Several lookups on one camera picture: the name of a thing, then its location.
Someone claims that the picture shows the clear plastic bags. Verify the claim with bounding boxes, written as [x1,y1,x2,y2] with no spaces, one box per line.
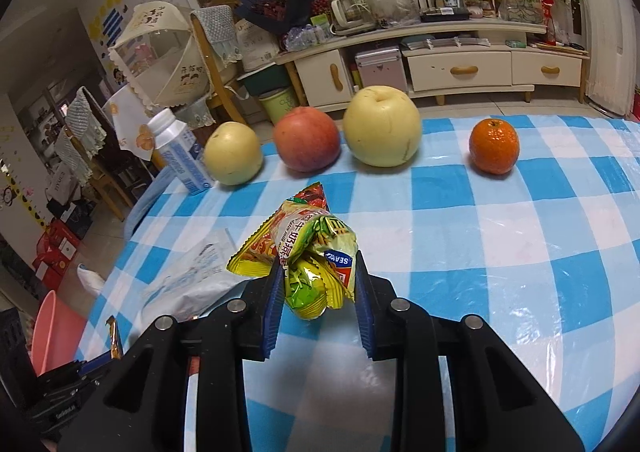
[365,0,421,28]

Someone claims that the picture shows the white milk bottle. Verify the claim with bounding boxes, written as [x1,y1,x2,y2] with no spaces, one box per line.
[147,108,217,195]

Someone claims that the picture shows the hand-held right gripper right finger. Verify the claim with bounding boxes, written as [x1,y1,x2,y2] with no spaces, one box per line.
[353,261,585,452]

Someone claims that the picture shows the yellow pear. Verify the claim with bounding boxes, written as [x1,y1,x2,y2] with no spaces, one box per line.
[343,86,421,168]
[203,121,264,186]

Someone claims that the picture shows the brown snack wrapper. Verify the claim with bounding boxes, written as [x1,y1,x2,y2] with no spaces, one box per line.
[107,317,124,360]

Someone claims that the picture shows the glass kettle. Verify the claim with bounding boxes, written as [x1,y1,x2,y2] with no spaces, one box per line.
[330,0,376,36]

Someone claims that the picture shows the pink plastic basin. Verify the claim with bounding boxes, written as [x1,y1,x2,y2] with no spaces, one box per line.
[31,289,88,378]

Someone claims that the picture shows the pack of water bottles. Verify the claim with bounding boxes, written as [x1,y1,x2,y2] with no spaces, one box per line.
[285,25,331,50]

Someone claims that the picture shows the orange mandarin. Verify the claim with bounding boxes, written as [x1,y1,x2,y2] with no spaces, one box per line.
[468,117,520,176]

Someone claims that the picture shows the wooden chair with knit cover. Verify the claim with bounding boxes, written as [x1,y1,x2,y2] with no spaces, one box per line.
[52,129,96,190]
[65,86,136,223]

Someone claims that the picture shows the green waste bin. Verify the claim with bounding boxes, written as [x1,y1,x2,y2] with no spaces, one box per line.
[257,86,297,125]

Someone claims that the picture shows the red apple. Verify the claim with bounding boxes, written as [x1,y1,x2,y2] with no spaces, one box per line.
[273,106,342,173]

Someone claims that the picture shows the white plastic packet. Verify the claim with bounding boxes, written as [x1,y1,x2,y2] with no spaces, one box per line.
[135,228,246,320]

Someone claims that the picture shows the cream television cabinet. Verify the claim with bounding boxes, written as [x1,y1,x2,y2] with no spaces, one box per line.
[274,21,592,110]

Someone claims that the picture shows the dark ribbed crate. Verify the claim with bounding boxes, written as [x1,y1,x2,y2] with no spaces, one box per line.
[0,307,36,383]

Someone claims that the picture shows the dark blue wrapped bouquet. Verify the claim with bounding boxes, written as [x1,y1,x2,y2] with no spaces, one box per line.
[235,0,321,38]

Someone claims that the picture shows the white orange print tablecloth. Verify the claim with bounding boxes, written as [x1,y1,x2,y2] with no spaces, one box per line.
[102,90,156,163]

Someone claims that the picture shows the white sack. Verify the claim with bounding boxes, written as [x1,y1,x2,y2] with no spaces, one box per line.
[235,20,283,73]

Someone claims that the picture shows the wooden chair with lace cushion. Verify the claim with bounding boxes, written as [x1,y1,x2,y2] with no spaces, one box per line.
[190,5,251,125]

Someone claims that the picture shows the silver metal case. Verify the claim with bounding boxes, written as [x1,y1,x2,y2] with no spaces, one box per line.
[355,46,403,92]

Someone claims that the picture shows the air conditioner with lace cover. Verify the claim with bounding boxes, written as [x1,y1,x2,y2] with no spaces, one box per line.
[567,0,640,118]

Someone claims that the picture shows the green white storage box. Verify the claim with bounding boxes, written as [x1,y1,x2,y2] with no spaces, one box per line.
[237,65,291,96]

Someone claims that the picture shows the cream mesh food cover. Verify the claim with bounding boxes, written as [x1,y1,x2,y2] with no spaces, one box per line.
[107,1,217,109]

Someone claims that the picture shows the red gift boxes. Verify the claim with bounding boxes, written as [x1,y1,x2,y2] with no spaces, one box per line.
[32,219,81,278]

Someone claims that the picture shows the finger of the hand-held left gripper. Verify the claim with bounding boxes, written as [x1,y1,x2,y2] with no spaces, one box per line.
[37,353,118,400]

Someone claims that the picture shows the white cloth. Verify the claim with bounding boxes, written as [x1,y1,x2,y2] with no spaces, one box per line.
[76,265,106,294]

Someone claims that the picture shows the blue white checked tablecloth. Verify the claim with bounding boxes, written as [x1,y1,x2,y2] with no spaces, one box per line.
[75,113,640,452]

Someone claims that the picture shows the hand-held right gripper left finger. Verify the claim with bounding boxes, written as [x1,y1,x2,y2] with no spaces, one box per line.
[56,261,287,452]

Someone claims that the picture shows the white paper shopping bag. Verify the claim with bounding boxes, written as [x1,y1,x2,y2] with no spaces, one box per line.
[45,165,83,205]

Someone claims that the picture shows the colourful snack bag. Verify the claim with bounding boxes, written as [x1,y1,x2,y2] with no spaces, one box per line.
[227,182,360,322]

